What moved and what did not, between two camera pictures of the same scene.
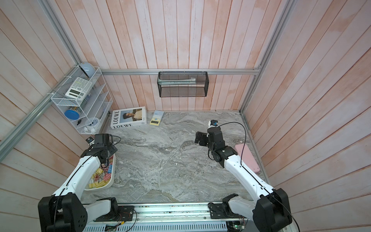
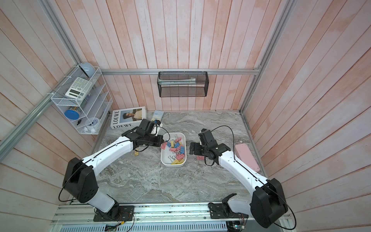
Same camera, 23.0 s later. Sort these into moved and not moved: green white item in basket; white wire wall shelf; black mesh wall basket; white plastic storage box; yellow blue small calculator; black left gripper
Moved: white plastic storage box; black left gripper
Not moved: black mesh wall basket; green white item in basket; yellow blue small calculator; white wire wall shelf
